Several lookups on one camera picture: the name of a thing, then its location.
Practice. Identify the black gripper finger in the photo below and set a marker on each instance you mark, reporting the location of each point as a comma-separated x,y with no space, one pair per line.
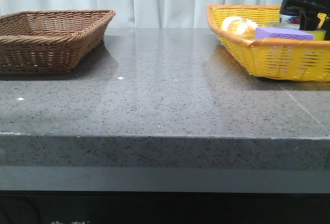
309,19

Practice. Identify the yellow tape roll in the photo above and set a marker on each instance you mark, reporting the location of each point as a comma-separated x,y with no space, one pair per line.
319,34

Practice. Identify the black lidded jar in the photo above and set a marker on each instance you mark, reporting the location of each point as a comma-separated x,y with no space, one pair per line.
289,15

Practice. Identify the yellow wicker basket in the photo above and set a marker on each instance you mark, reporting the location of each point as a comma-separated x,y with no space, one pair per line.
280,59

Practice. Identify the purple sponge block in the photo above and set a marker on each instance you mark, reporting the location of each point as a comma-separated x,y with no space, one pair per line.
282,33

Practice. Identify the bread roll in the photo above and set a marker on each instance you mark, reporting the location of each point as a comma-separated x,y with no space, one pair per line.
239,26

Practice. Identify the brown wicker basket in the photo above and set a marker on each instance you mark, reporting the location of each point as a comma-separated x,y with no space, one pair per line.
50,41

